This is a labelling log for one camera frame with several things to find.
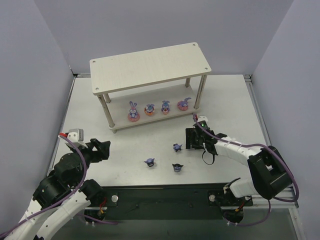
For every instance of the bunny holding strawberry cake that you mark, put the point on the bunny holding strawberry cake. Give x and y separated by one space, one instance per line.
165 108

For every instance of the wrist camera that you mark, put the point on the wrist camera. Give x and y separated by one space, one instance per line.
200 120
76 136

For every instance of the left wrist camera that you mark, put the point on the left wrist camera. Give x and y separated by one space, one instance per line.
76 136

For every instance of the purple bunny black bow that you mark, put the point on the purple bunny black bow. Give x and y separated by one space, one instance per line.
177 147

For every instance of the sitting bunny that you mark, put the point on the sitting bunny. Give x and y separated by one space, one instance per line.
133 115

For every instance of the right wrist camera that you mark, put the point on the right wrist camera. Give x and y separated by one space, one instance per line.
200 120

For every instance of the white two-tier shelf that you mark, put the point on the white two-tier shelf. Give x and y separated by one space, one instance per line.
152 76

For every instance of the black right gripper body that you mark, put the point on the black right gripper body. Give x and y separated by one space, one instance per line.
193 139

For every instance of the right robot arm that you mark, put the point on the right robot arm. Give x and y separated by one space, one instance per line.
268 175

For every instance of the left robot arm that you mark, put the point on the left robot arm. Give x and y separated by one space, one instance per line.
63 193

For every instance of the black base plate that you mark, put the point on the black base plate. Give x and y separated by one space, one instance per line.
205 201

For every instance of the black-hat striped bunny toy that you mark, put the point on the black-hat striped bunny toy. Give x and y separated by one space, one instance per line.
177 167

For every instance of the purple bunny with sunglasses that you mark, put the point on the purple bunny with sunglasses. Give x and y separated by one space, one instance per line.
150 162

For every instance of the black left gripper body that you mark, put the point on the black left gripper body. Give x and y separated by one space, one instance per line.
94 150

